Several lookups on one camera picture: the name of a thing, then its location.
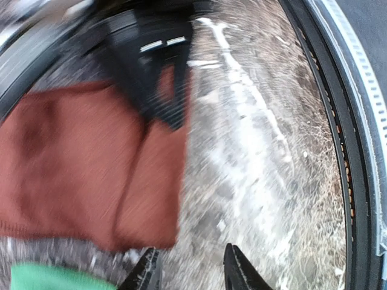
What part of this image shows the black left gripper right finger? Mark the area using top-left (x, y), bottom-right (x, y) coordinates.
top-left (223, 243), bottom-right (272, 290)

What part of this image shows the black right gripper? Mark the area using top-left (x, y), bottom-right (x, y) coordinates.
top-left (1, 1), bottom-right (212, 131)

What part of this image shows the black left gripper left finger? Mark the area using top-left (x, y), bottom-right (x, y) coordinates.
top-left (119, 248), bottom-right (162, 290)

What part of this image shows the brown towel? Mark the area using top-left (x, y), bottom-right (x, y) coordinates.
top-left (1, 81), bottom-right (189, 251)

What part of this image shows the green microfibre towel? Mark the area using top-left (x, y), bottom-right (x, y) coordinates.
top-left (10, 263), bottom-right (116, 290)

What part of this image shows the black front table rail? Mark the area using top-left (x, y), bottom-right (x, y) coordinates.
top-left (280, 1), bottom-right (383, 289)

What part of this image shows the white slotted cable duct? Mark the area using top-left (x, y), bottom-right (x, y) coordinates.
top-left (313, 0), bottom-right (387, 282)

